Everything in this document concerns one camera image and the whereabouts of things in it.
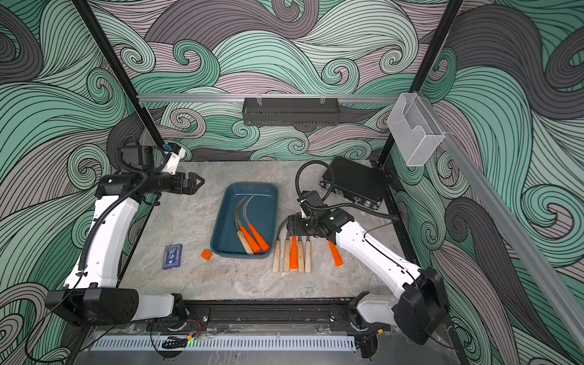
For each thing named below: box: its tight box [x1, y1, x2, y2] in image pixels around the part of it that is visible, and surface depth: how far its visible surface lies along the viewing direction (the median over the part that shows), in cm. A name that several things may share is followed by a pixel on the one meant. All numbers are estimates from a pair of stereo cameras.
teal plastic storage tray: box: [209, 181, 280, 259], surface depth 98 cm
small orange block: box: [200, 248, 213, 261], surface depth 88 cm
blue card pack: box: [161, 243, 183, 270], surface depth 87 cm
